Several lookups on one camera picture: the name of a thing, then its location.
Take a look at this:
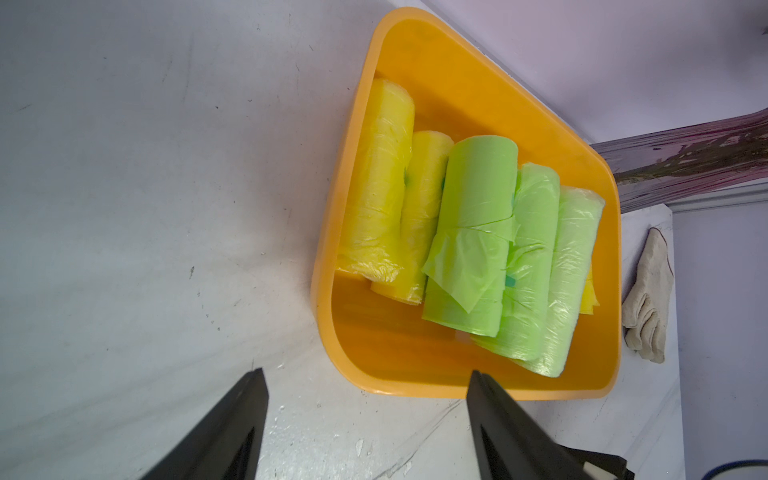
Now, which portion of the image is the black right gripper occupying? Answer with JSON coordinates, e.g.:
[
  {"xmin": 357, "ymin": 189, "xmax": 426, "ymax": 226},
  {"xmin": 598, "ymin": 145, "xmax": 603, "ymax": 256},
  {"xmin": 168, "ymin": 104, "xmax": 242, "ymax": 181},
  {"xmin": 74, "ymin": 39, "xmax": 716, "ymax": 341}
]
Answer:
[{"xmin": 559, "ymin": 445, "xmax": 635, "ymax": 480}]

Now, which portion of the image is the purple glass vase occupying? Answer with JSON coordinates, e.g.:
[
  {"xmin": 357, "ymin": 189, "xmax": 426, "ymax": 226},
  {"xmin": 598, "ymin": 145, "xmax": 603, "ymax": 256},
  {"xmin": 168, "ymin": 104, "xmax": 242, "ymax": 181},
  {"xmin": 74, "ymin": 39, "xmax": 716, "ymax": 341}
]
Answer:
[{"xmin": 592, "ymin": 109, "xmax": 767, "ymax": 213}]

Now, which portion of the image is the yellow trash bag roll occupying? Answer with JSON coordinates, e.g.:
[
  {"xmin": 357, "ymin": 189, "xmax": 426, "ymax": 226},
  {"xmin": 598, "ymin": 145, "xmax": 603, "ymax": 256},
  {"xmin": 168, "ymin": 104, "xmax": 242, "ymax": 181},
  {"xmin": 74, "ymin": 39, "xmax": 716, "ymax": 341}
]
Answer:
[
  {"xmin": 580, "ymin": 267, "xmax": 600, "ymax": 315},
  {"xmin": 371, "ymin": 130, "xmax": 454, "ymax": 305},
  {"xmin": 338, "ymin": 79, "xmax": 415, "ymax": 283}
]

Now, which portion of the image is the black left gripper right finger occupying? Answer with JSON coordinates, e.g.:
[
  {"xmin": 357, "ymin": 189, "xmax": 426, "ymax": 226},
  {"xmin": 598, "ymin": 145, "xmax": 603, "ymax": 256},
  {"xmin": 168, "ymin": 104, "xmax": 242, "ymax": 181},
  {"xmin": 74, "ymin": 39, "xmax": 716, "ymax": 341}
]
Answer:
[{"xmin": 466, "ymin": 370, "xmax": 590, "ymax": 479}]

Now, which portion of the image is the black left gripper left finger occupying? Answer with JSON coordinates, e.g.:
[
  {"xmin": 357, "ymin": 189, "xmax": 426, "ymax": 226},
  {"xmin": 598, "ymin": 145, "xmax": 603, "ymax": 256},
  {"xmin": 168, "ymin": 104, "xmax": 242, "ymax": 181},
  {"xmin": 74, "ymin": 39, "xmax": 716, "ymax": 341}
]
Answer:
[{"xmin": 144, "ymin": 368, "xmax": 269, "ymax": 479}]

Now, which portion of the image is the orange plastic storage box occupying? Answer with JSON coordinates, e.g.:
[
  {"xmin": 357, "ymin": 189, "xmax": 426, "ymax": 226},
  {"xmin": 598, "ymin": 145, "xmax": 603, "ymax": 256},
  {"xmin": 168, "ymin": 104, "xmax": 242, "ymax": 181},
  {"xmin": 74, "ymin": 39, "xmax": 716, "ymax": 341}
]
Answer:
[{"xmin": 310, "ymin": 7, "xmax": 623, "ymax": 401}]

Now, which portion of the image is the cream work glove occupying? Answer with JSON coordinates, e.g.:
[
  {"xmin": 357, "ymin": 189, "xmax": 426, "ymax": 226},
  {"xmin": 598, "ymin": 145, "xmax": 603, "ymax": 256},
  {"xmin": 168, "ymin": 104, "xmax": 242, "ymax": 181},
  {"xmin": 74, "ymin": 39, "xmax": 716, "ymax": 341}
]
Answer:
[{"xmin": 622, "ymin": 227, "xmax": 674, "ymax": 364}]

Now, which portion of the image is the light green trash bag roll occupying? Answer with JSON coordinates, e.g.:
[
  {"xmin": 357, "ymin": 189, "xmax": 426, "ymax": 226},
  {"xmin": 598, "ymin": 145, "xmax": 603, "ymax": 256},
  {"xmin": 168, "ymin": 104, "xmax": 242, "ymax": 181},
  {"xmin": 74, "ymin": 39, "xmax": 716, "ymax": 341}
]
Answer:
[{"xmin": 519, "ymin": 186, "xmax": 605, "ymax": 378}]

